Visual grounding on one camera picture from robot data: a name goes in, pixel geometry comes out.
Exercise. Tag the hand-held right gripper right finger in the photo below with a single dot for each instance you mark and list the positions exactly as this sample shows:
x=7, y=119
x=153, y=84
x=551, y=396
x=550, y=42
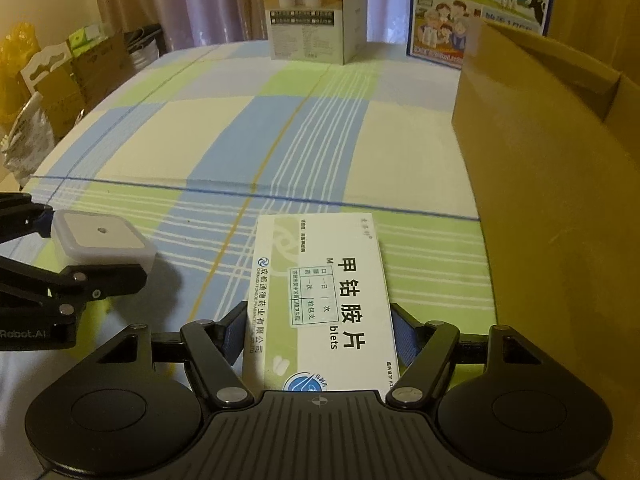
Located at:
x=406, y=340

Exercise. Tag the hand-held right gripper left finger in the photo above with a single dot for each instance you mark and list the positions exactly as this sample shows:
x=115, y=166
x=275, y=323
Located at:
x=232, y=342

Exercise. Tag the white medicine box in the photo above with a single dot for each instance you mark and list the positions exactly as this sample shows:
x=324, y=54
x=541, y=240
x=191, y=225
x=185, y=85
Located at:
x=330, y=300

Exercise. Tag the white printed bag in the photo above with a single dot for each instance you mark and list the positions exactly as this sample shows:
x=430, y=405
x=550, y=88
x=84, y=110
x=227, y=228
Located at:
x=27, y=140

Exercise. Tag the checked tablecloth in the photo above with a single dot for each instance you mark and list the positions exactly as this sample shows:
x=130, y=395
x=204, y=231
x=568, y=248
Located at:
x=350, y=160

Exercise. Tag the white chair back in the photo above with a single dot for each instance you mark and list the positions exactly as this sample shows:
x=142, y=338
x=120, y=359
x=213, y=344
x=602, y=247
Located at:
x=45, y=62

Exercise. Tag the small cardboard carton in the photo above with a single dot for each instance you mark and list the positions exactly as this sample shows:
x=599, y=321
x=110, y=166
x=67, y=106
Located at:
x=60, y=105

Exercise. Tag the black and white bags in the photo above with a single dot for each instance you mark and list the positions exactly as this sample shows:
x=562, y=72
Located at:
x=142, y=50

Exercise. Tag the white product box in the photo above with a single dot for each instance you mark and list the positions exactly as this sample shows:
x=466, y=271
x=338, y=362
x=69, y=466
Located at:
x=310, y=15

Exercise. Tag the blue milk carton box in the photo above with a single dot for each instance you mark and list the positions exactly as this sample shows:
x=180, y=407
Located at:
x=480, y=5

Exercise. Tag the stack of green tissue packs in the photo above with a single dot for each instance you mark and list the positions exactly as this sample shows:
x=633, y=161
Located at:
x=87, y=37

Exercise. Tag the yellow plastic bag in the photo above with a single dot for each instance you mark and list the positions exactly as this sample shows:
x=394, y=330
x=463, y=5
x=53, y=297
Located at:
x=17, y=70

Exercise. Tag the brown cardboard box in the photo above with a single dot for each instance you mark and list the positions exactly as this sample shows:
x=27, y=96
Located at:
x=550, y=185

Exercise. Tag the wooden door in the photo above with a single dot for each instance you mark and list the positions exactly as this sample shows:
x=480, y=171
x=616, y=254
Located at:
x=600, y=10

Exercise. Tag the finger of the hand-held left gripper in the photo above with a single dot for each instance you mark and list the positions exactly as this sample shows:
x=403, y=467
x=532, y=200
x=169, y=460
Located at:
x=25, y=215
x=100, y=282

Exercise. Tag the large open cardboard carton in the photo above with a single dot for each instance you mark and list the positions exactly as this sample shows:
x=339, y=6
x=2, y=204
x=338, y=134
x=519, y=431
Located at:
x=100, y=70

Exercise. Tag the white square night light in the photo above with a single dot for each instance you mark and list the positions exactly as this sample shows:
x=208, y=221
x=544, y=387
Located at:
x=100, y=240

